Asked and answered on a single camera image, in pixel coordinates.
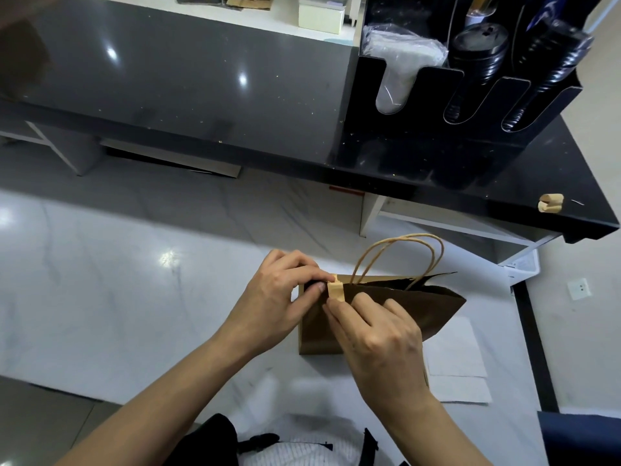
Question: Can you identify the person's white shirt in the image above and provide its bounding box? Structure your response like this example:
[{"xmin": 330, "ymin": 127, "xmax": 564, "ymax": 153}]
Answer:
[{"xmin": 243, "ymin": 414, "xmax": 389, "ymax": 466}]

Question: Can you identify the white box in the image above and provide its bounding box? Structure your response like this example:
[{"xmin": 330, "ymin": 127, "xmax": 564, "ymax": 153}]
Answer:
[{"xmin": 298, "ymin": 0, "xmax": 347, "ymax": 37}]

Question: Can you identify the black body harness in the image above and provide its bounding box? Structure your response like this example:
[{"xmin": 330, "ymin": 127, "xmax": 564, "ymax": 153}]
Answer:
[{"xmin": 163, "ymin": 412, "xmax": 409, "ymax": 466}]

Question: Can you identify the person's right hand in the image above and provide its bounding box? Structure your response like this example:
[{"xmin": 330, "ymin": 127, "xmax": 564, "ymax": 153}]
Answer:
[{"xmin": 323, "ymin": 291, "xmax": 431, "ymax": 414}]

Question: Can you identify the stack of white paper sheets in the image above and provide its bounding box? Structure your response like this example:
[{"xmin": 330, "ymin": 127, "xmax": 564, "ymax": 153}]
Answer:
[{"xmin": 422, "ymin": 315, "xmax": 494, "ymax": 405}]

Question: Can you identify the black acrylic organizer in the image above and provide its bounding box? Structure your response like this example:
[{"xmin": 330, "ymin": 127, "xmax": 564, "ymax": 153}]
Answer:
[{"xmin": 334, "ymin": 0, "xmax": 595, "ymax": 183}]

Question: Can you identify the person's left forearm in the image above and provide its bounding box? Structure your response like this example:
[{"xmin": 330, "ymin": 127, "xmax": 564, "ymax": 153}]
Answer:
[{"xmin": 58, "ymin": 329, "xmax": 258, "ymax": 466}]

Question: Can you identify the white support panel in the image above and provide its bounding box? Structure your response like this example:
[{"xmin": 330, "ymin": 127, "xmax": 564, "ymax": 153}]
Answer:
[{"xmin": 24, "ymin": 121, "xmax": 104, "ymax": 177}]

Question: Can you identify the person's left hand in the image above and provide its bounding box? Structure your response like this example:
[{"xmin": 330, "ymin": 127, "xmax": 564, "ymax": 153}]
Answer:
[{"xmin": 215, "ymin": 249, "xmax": 337, "ymax": 361}]

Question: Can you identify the brown paper bag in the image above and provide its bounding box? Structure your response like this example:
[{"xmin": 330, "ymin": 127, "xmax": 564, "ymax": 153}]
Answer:
[{"xmin": 299, "ymin": 232, "xmax": 468, "ymax": 356}]

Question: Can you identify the plastic wrapped white pack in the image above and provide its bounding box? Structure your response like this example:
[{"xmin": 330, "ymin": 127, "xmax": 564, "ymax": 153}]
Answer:
[{"xmin": 361, "ymin": 24, "xmax": 450, "ymax": 117}]

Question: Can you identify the white wall socket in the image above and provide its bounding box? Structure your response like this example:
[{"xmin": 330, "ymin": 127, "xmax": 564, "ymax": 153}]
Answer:
[{"xmin": 567, "ymin": 276, "xmax": 593, "ymax": 302}]

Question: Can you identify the tan paper sleeve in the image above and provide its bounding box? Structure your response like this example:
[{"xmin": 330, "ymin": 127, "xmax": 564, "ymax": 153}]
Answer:
[{"xmin": 466, "ymin": 0, "xmax": 497, "ymax": 25}]

